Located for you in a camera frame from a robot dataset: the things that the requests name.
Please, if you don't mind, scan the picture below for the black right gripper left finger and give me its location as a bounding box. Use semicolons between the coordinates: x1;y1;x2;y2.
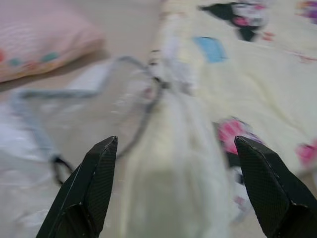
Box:
35;135;119;238

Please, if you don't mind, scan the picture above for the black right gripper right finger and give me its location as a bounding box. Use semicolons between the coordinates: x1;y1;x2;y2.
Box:
234;135;317;238

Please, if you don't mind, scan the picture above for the clear plastic drawstring bag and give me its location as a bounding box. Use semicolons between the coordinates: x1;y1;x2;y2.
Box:
0;56;232;238

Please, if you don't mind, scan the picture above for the cream cartoon print quilt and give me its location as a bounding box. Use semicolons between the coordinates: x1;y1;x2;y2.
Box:
148;0;317;224

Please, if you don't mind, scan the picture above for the pink patterned pillow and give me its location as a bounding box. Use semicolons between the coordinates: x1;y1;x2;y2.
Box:
0;0;106;84

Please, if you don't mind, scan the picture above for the beige mattress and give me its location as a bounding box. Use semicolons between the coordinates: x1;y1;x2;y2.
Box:
0;0;171;105

